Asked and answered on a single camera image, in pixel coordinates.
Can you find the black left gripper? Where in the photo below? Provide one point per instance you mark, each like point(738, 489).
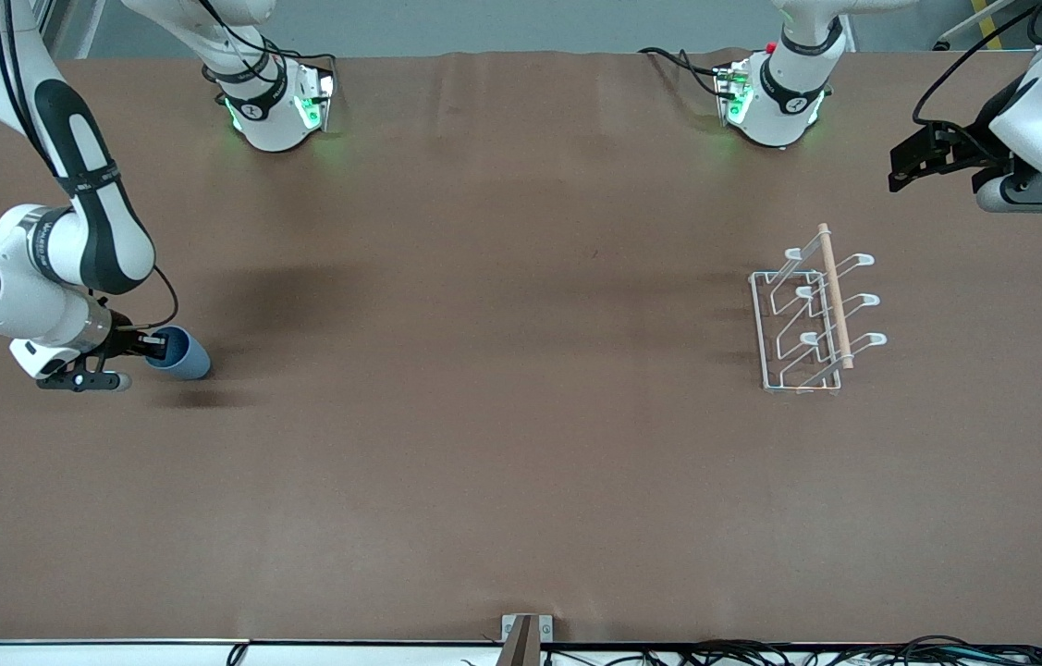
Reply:
point(972, 139)

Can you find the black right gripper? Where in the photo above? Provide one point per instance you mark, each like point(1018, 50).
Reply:
point(122, 339)

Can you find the blue cup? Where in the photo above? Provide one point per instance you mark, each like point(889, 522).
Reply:
point(192, 361)

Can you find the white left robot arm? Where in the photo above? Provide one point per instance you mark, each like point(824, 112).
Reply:
point(779, 88)

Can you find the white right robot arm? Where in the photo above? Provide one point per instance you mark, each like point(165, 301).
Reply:
point(21, 296)

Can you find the white stand leg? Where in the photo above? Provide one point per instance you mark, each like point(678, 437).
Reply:
point(974, 23)

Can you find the white table edge strip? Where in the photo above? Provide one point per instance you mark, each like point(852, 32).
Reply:
point(114, 655)

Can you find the brown table cover sheet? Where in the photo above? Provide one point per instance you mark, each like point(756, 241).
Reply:
point(484, 462)

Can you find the grey metal table bracket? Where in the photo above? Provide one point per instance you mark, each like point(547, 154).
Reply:
point(509, 624)

